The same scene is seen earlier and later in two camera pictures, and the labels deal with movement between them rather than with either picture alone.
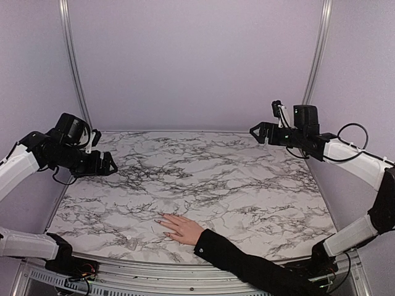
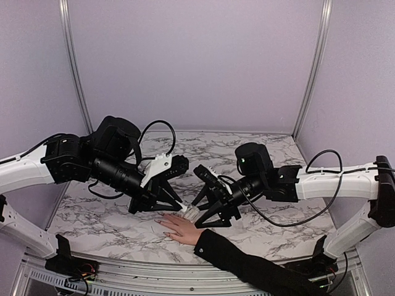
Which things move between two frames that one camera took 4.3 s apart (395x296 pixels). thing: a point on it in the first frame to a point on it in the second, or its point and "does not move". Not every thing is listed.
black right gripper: [263, 132] to [224, 206]
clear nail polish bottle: [131, 243] to [191, 213]
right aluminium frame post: [327, 5] does not move
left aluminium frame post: [65, 13] does not move
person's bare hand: [187, 231] does not move
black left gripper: [94, 168] to [154, 192]
